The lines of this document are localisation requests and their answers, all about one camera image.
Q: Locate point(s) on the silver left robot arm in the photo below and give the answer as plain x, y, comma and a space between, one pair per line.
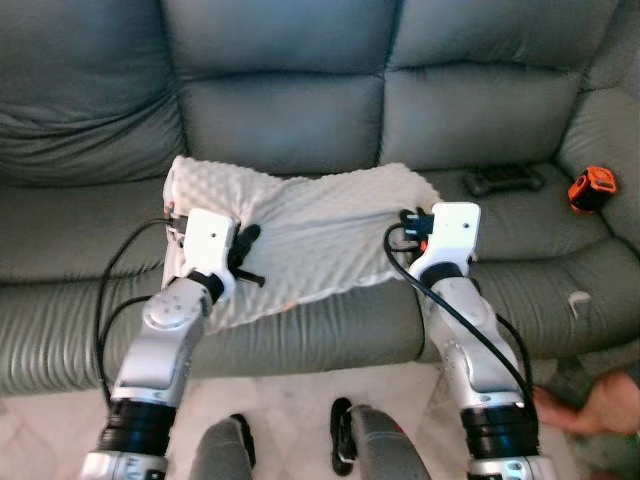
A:
165, 340

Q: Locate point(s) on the person's bare foot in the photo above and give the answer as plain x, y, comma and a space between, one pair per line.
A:
600, 405

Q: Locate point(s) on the silver robot leg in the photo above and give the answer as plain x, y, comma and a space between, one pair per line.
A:
385, 450
220, 455

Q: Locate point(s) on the orange black tape measure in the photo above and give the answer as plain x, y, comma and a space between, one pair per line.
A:
592, 186

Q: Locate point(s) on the green leather sofa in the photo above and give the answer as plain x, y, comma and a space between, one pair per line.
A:
300, 100

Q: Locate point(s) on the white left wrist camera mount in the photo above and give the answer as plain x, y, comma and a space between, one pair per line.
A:
210, 240

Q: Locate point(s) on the black game controller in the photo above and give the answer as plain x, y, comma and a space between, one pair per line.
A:
500, 180

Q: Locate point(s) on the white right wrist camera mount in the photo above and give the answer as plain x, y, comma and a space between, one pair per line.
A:
452, 230

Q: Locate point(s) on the beige bumpy pillow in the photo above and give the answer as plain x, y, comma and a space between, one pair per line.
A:
320, 230

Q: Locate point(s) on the small white tag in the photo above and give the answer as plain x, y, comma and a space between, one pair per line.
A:
578, 298

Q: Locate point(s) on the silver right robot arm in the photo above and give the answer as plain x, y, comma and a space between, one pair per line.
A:
470, 340

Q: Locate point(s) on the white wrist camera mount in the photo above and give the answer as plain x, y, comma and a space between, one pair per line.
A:
210, 240
452, 230

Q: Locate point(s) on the silver left robot leg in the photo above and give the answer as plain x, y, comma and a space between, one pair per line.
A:
220, 455

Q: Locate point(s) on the silver right robot leg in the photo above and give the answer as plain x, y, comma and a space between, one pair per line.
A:
385, 450

